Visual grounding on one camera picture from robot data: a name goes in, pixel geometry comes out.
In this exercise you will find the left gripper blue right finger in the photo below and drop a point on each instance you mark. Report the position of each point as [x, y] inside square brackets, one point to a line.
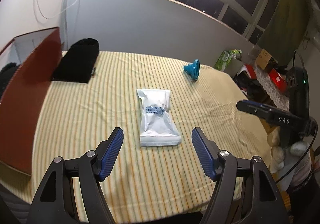
[207, 153]

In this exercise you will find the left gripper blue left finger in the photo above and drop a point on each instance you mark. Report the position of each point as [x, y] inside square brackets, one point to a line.
[108, 151]

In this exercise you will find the white plastic pouch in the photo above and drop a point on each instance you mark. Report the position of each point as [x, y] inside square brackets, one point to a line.
[157, 127]

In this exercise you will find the black fuzzy glove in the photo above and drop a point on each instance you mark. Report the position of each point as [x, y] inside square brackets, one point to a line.
[6, 74]

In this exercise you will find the right hand in white glove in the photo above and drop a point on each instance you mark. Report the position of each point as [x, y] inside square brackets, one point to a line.
[290, 166]

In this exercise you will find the red package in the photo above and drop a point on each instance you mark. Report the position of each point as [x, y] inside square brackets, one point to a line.
[277, 80]

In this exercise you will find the yellow striped tablecloth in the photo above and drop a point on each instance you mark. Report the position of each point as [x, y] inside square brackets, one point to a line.
[146, 183]

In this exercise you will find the brown cardboard box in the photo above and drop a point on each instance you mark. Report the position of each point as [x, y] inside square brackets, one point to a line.
[263, 59]

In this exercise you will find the blue silicone funnel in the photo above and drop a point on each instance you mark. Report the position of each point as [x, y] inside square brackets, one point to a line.
[193, 69]

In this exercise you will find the black fabric pouch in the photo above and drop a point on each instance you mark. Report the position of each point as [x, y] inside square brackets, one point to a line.
[78, 62]

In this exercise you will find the green tissue pack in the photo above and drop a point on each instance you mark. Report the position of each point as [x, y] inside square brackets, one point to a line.
[226, 57]

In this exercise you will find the dark red cardboard box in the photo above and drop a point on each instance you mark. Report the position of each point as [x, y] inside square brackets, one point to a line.
[37, 55]

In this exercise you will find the black camera box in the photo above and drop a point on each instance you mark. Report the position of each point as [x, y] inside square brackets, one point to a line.
[298, 88]

